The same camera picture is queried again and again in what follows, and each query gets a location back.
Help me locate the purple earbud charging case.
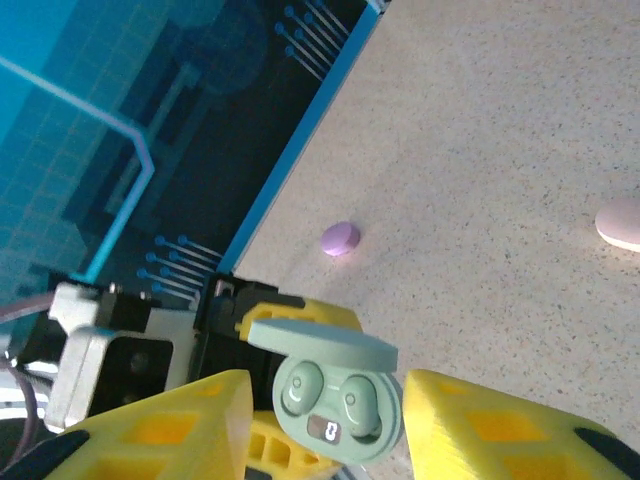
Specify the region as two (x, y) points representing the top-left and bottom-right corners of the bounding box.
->
(320, 220), (362, 257)

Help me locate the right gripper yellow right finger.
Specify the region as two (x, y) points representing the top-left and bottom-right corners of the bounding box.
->
(402, 368), (640, 480)

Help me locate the pink earbud charging case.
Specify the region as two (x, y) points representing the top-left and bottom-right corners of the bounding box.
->
(594, 196), (640, 253)

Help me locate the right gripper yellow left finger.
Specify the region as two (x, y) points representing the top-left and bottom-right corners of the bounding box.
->
(0, 368), (255, 480)

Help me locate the green wireless earbud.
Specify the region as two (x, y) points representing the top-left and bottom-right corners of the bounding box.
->
(281, 360), (327, 417)
(338, 373), (385, 437)

